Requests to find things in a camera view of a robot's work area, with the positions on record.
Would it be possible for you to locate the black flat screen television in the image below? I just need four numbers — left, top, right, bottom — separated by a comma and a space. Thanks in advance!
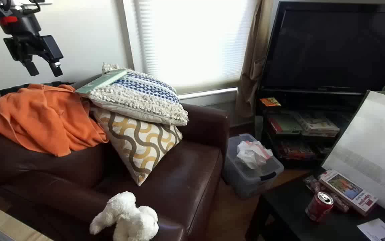
262, 0, 385, 96

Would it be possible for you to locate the beige crumpled cloth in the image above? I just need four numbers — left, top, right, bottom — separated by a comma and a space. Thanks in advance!
87, 63, 190, 127

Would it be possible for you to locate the small orange card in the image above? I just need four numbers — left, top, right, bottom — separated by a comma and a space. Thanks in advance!
259, 96, 283, 108

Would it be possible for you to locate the brown leather sofa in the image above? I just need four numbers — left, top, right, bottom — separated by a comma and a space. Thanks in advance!
0, 103, 231, 241

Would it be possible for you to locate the orange fleece blanket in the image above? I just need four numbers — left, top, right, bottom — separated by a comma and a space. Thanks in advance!
0, 83, 109, 158

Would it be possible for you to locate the white paper sheet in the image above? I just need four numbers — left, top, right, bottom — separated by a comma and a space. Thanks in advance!
355, 217, 385, 241

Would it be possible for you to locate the yellow wave patterned pillow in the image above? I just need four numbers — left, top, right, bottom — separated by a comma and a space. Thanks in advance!
89, 105, 184, 187

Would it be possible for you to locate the red green book stack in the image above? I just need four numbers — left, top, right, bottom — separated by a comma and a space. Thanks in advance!
264, 111, 305, 136

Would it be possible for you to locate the crumpled white paper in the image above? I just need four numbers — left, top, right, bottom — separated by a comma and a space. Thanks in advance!
235, 139, 274, 171

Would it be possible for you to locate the white shopping bag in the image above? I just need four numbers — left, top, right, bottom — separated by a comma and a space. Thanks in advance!
321, 83, 385, 223

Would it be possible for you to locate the pale book stack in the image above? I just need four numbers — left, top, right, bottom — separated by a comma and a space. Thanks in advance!
290, 109, 341, 139

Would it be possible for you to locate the white colourful printed box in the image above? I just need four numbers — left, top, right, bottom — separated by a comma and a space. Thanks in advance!
318, 168, 379, 217

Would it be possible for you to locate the beige window curtain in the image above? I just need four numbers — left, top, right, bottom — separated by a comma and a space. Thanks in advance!
235, 0, 279, 120

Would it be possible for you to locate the white window blind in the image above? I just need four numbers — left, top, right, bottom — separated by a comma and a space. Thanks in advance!
133, 0, 259, 96

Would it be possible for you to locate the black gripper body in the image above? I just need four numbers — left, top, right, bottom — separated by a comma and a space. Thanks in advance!
0, 14, 65, 64

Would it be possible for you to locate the white plush toy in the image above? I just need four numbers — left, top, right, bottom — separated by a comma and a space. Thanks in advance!
88, 190, 160, 241

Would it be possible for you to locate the red soda can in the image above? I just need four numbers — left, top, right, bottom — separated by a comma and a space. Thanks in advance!
305, 190, 335, 223

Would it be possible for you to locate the black coffee table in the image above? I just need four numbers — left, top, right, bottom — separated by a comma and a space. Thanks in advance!
244, 176, 385, 241

